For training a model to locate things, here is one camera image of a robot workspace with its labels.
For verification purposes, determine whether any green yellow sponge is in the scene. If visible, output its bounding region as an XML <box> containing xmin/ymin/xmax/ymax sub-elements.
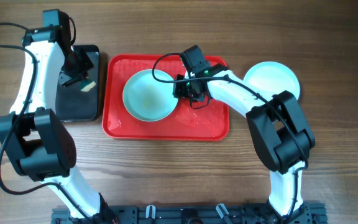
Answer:
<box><xmin>80</xmin><ymin>78</ymin><xmax>96</xmax><ymax>92</ymax></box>

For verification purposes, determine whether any light blue plate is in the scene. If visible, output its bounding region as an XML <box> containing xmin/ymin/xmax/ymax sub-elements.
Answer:
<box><xmin>122</xmin><ymin>69</ymin><xmax>178</xmax><ymax>122</ymax></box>
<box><xmin>243</xmin><ymin>61</ymin><xmax>301</xmax><ymax>100</ymax></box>

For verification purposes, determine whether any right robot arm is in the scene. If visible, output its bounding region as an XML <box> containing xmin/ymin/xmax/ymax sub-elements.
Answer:
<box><xmin>173</xmin><ymin>45</ymin><xmax>315</xmax><ymax>223</ymax></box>

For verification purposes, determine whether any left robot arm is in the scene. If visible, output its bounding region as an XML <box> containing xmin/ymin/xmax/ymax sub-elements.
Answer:
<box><xmin>0</xmin><ymin>9</ymin><xmax>118</xmax><ymax>223</ymax></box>

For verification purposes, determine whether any black rectangular tray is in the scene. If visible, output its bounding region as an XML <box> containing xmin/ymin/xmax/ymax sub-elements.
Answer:
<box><xmin>55</xmin><ymin>45</ymin><xmax>100</xmax><ymax>121</ymax></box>

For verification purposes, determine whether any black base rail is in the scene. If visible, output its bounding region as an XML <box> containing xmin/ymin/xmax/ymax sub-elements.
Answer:
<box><xmin>50</xmin><ymin>202</ymin><xmax>328</xmax><ymax>224</ymax></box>

